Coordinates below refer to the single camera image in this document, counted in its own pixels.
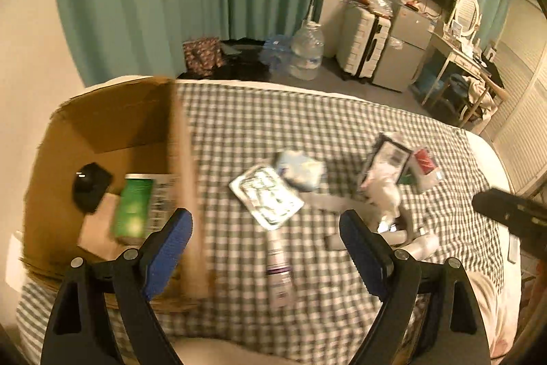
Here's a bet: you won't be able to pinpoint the white printed box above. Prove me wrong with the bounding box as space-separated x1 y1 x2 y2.
146 174 181 238

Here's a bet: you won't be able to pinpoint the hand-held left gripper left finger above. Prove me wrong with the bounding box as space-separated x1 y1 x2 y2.
40 208 194 365

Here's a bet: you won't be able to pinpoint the pack of water bottles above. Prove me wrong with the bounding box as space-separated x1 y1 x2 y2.
260 33 296 74

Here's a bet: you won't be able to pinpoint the clear plastic bags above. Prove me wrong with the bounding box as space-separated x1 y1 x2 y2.
362 0 403 20

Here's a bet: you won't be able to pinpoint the white vanity desk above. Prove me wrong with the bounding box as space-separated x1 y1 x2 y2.
421 29 506 123

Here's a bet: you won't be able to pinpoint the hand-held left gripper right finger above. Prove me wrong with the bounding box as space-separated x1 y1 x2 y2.
339 209 492 365

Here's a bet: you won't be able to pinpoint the white suitcase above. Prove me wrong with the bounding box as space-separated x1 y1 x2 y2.
335 1 392 80

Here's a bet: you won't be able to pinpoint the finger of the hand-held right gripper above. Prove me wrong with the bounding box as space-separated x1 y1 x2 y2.
472 187 547 253

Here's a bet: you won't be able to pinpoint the grey strap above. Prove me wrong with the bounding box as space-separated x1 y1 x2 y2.
299 190 415 251

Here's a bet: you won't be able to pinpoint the white printed card packet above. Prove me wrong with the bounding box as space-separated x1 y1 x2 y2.
409 146 443 195

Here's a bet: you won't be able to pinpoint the black-edged printed booklet package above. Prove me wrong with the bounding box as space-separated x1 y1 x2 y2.
360 133 414 187

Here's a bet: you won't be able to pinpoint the wooden chair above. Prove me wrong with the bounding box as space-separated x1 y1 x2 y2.
448 71 506 127

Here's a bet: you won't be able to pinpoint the small white purple-label bottle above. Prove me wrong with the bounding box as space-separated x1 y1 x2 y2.
265 230 294 308

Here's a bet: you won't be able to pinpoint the grey mini fridge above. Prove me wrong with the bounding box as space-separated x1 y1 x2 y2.
371 3 435 93

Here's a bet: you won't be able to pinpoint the green checkered blanket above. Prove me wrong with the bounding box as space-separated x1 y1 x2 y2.
17 80 509 353

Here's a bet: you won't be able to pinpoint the crumpled white plastic bag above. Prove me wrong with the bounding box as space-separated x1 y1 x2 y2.
358 166 401 221

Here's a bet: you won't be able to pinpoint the brown cardboard box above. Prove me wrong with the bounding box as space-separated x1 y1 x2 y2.
19 75 214 312

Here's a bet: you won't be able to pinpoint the green can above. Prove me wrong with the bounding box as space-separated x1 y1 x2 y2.
111 173 155 247

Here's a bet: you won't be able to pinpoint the black bag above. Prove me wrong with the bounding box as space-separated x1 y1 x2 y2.
177 37 271 82

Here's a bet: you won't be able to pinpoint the white oval mirror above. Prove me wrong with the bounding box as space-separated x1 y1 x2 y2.
444 0 482 41

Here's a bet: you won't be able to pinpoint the white louvered wardrobe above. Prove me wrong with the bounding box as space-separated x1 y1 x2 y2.
482 0 547 195

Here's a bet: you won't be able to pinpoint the silver blister pack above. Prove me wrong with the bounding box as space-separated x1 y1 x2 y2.
228 164 305 230

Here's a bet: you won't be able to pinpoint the blue tissue pack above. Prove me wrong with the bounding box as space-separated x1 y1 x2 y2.
273 150 328 193

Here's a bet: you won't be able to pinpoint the patterned gift bag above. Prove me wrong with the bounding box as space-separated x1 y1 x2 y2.
182 37 225 77

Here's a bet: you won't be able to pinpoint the white mattress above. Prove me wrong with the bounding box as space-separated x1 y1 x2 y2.
462 130 528 361

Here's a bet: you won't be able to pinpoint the large clear water jug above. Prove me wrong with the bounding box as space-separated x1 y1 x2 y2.
290 20 326 82

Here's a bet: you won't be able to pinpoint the black computer mouse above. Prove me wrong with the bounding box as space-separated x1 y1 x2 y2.
72 162 114 214

